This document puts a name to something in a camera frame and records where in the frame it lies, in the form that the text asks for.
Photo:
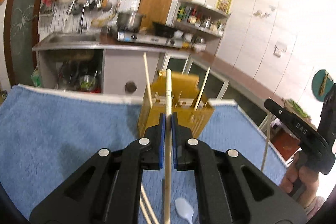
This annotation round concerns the blue textured table cloth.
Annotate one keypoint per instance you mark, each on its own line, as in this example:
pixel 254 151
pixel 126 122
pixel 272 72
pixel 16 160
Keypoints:
pixel 46 137

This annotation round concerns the brown framed glass door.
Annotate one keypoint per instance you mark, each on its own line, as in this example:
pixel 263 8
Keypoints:
pixel 20 34

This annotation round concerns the kitchen counter with cabinets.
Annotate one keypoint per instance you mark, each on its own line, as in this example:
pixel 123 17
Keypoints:
pixel 123 73

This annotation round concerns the yellow perforated utensil holder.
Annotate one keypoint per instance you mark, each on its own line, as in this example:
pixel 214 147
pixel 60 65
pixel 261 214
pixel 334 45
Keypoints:
pixel 191 105

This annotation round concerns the yellow wall poster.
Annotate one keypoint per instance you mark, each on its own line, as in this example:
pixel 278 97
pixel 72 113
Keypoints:
pixel 224 5

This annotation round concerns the light blue plastic spoon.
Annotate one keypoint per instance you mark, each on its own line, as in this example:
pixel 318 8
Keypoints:
pixel 184 209

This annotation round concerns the white wall switch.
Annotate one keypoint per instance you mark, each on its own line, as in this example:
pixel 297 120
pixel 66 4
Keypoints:
pixel 279 49

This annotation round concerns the red box with plastic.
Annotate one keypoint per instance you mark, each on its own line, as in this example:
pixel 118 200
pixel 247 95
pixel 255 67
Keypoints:
pixel 280 136

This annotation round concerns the chrome faucet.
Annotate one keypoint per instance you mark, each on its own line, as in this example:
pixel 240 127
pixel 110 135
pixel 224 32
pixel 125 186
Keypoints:
pixel 82 4

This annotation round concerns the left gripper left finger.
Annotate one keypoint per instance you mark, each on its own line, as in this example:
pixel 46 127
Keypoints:
pixel 105 189

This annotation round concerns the steel gas stove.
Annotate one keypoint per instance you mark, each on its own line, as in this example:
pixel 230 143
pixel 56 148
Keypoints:
pixel 129 37

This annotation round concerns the wooden cutting board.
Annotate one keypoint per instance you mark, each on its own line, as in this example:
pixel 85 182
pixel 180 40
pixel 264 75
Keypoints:
pixel 153 11

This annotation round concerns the steel pot with lid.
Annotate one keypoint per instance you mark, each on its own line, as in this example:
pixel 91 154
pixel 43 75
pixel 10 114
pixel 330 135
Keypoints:
pixel 129 21

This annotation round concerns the white corner shelf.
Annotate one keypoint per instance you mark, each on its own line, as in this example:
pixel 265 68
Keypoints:
pixel 201 20

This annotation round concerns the wooden chopstick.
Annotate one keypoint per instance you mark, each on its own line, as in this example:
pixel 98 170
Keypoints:
pixel 168 150
pixel 268 121
pixel 153 213
pixel 202 89
pixel 144 205
pixel 148 85

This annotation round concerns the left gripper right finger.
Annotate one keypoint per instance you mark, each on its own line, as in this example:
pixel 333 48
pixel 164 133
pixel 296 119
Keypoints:
pixel 230 189

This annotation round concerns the steel kitchen sink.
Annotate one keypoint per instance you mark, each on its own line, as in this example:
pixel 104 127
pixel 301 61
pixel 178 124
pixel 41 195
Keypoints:
pixel 68 47

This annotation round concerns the black wok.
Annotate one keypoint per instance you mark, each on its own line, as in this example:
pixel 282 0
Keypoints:
pixel 163 30

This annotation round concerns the teal round wall plate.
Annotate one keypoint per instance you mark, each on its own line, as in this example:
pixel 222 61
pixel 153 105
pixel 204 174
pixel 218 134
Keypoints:
pixel 321 84

